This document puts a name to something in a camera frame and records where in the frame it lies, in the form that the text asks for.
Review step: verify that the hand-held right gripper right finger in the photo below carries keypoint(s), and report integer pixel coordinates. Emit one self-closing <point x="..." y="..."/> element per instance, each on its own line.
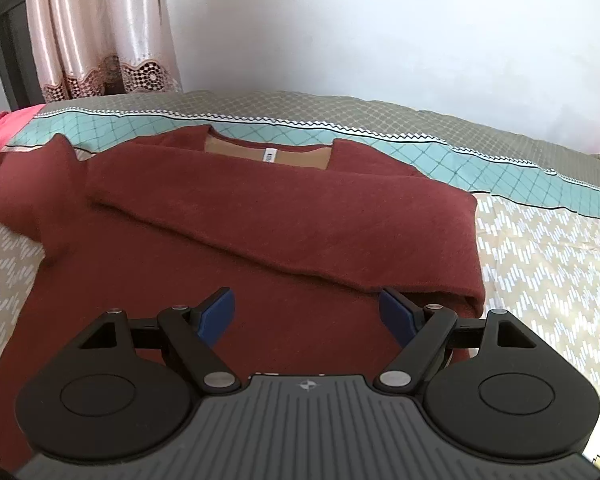
<point x="393" y="311"/>

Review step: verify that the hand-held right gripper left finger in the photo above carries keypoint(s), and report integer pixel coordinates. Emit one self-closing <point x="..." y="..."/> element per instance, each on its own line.
<point x="219" y="311"/>

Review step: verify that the maroon knit sweater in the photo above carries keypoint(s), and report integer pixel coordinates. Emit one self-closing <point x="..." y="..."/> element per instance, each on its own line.
<point x="240" y="240"/>

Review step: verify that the patterned bed blanket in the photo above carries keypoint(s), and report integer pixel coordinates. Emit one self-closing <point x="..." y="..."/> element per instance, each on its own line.
<point x="535" y="260"/>

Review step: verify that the pink bed sheet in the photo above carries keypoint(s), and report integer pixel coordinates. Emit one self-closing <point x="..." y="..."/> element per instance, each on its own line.
<point x="5" y="127"/>

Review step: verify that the pink lace curtain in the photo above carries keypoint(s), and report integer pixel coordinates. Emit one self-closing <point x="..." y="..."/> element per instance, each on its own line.
<point x="100" y="25"/>

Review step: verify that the dark window frame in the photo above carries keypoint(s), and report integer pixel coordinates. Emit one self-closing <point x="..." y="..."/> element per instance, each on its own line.
<point x="10" y="35"/>

